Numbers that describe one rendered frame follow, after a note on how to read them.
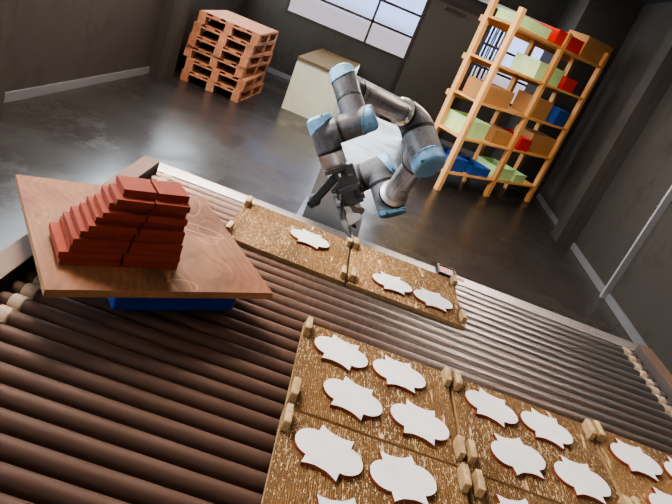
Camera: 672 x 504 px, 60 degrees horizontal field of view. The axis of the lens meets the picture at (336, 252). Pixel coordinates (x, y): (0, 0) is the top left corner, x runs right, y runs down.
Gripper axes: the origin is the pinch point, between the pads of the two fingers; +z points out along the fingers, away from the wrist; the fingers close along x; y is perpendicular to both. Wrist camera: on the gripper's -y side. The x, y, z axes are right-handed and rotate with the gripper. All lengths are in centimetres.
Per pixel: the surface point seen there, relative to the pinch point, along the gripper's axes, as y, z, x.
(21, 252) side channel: -65, -28, -49
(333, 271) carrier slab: -11.3, 11.7, 11.3
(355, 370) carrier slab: -4.4, 26.4, -36.3
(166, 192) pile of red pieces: -27, -29, -49
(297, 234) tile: -21.7, -1.5, 24.8
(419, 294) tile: 11.9, 29.6, 18.9
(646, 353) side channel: 84, 88, 52
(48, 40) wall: -237, -181, 312
